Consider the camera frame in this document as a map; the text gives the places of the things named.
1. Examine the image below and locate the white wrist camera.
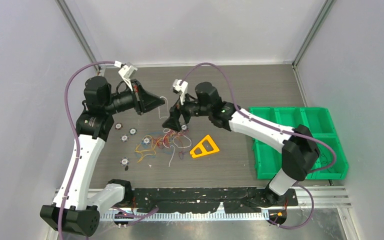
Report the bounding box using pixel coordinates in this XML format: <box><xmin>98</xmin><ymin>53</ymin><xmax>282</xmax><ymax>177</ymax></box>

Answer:
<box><xmin>171</xmin><ymin>79</ymin><xmax>188</xmax><ymax>105</ymax></box>
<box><xmin>113</xmin><ymin>60</ymin><xmax>138</xmax><ymax>91</ymax></box>

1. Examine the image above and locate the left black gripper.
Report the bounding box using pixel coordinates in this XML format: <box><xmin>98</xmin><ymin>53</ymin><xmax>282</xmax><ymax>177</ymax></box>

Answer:
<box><xmin>104</xmin><ymin>78</ymin><xmax>165</xmax><ymax>115</ymax></box>

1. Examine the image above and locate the white slotted cable duct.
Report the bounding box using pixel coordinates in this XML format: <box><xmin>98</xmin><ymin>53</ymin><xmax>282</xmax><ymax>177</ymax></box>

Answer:
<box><xmin>99</xmin><ymin>210</ymin><xmax>279</xmax><ymax>222</ymax></box>

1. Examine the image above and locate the aluminium frame rail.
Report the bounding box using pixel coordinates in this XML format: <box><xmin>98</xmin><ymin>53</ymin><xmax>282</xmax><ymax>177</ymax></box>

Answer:
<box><xmin>291</xmin><ymin>185</ymin><xmax>353</xmax><ymax>209</ymax></box>

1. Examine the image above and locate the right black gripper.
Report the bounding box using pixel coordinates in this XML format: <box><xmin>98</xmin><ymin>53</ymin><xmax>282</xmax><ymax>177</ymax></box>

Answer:
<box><xmin>163</xmin><ymin>89</ymin><xmax>212</xmax><ymax>132</ymax></box>

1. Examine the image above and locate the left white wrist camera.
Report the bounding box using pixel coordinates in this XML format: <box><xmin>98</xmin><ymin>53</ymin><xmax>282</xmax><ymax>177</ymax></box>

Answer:
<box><xmin>113</xmin><ymin>60</ymin><xmax>138</xmax><ymax>91</ymax></box>

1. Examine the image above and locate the poker chip near red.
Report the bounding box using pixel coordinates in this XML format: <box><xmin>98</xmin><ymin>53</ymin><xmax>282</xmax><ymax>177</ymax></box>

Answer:
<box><xmin>120</xmin><ymin>134</ymin><xmax>129</xmax><ymax>142</ymax></box>

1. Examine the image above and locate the poker chip lower left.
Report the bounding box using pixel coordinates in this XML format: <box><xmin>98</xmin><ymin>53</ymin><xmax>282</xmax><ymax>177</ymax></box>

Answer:
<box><xmin>120</xmin><ymin>157</ymin><xmax>129</xmax><ymax>166</ymax></box>

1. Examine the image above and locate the yellow triangular plastic frame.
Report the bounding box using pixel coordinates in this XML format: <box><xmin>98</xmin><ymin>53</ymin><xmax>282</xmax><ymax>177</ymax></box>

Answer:
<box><xmin>189</xmin><ymin>134</ymin><xmax>220</xmax><ymax>159</ymax></box>

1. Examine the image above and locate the poker chip by gripper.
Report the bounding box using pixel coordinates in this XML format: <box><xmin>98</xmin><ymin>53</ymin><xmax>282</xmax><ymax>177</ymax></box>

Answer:
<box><xmin>129</xmin><ymin>128</ymin><xmax>137</xmax><ymax>135</ymax></box>

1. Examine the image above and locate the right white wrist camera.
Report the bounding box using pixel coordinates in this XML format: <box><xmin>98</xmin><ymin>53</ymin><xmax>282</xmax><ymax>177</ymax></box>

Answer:
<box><xmin>171</xmin><ymin>79</ymin><xmax>188</xmax><ymax>105</ymax></box>

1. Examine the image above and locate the green plastic bin organiser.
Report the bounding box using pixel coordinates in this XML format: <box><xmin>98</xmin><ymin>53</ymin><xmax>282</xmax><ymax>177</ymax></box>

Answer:
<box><xmin>248</xmin><ymin>106</ymin><xmax>349</xmax><ymax>180</ymax></box>

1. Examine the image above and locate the colourful wire bundle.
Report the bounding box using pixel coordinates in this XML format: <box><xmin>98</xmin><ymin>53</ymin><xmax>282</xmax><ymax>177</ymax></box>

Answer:
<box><xmin>133</xmin><ymin>127</ymin><xmax>193</xmax><ymax>168</ymax></box>

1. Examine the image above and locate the white wire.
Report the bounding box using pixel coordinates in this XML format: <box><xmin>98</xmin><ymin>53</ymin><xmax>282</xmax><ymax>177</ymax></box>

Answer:
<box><xmin>158</xmin><ymin>96</ymin><xmax>170</xmax><ymax>122</ymax></box>

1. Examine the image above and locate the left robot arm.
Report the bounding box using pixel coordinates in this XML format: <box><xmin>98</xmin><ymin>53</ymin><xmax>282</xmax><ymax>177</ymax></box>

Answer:
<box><xmin>40</xmin><ymin>76</ymin><xmax>165</xmax><ymax>237</ymax></box>

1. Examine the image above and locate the black wire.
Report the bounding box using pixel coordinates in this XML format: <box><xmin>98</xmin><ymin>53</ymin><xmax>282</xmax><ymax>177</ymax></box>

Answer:
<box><xmin>317</xmin><ymin>150</ymin><xmax>334</xmax><ymax>170</ymax></box>

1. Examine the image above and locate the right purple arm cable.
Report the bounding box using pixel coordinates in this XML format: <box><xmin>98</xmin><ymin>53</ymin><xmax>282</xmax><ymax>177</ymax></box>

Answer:
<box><xmin>182</xmin><ymin>62</ymin><xmax>337</xmax><ymax>231</ymax></box>

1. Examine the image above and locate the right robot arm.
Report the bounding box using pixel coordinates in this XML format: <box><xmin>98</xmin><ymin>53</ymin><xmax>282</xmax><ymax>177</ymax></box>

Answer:
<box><xmin>162</xmin><ymin>79</ymin><xmax>321</xmax><ymax>205</ymax></box>

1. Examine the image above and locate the poker chip middle left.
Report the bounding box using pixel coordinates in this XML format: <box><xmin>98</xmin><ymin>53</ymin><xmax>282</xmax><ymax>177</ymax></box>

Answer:
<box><xmin>142</xmin><ymin>137</ymin><xmax>152</xmax><ymax>145</ymax></box>

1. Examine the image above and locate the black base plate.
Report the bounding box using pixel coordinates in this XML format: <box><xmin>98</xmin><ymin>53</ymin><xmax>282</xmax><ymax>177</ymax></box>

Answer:
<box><xmin>127</xmin><ymin>187</ymin><xmax>298</xmax><ymax>214</ymax></box>

